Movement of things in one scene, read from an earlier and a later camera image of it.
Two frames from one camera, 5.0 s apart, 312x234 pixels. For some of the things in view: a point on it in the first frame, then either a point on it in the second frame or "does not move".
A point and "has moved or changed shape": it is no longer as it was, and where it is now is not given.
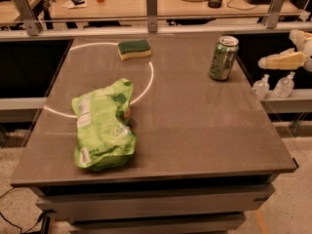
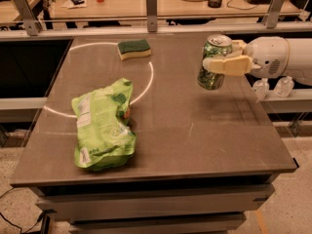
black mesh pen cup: x=215 y=0 does not move
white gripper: x=308 y=52 -> x=267 y=57
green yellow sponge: x=134 y=49 does not move
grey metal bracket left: x=33 y=26 does not move
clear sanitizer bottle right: x=284 y=88 does not move
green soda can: x=223 y=58 has moved or changed shape
